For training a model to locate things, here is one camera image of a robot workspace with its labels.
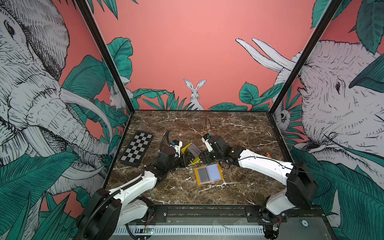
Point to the black white checkerboard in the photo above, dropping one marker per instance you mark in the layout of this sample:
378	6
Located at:
136	149

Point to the black frame post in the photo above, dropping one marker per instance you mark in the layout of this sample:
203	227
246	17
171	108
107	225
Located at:
324	21
99	40

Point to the left black frame post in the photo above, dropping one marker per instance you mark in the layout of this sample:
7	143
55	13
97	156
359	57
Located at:
99	40

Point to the dark grey VIP card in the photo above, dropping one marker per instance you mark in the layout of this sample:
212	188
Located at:
203	175

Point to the right black frame post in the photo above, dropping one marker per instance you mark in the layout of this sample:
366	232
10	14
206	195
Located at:
324	21

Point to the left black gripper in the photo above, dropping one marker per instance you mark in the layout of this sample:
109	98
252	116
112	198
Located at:
183	159

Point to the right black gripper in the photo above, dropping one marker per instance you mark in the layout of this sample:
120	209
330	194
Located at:
206	155

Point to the white slotted cable duct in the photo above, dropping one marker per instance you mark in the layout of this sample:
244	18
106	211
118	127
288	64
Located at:
177	230

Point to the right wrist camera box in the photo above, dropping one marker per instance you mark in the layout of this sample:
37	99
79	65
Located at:
205	140

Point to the black front rail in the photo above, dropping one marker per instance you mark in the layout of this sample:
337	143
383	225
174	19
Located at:
252	213

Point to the yellow leather card holder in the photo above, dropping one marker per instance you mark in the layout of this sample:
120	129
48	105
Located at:
215	173

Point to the stack of grey cards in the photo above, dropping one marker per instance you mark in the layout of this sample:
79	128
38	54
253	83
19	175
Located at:
193	150

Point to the yellow plastic card tray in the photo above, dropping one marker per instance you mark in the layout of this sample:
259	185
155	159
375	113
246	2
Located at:
192	160

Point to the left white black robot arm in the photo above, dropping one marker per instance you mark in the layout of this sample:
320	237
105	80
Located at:
109	210

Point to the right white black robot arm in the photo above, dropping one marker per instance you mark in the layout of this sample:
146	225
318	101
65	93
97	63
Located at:
300	183

